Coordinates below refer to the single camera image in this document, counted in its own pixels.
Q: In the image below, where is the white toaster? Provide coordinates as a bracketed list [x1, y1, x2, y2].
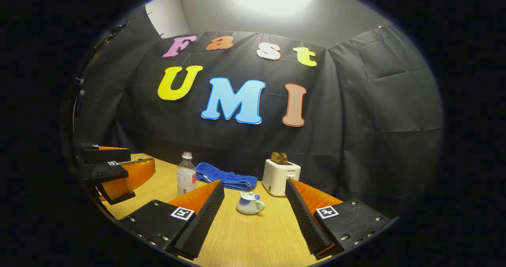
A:
[262, 159, 301, 197]

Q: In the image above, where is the clear plastic water bottle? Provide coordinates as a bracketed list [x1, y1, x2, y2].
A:
[177, 151, 197, 196]

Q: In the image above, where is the white blue-patterned teacup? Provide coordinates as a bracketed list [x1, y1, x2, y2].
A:
[236, 197, 266, 215]

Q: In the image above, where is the blue folded towel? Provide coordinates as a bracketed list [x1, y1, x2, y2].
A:
[196, 162, 258, 191]

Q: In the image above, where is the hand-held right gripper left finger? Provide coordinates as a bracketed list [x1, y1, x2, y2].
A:
[119, 179, 225, 259]

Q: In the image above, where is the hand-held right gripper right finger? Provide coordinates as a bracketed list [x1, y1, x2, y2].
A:
[285, 179, 392, 259]

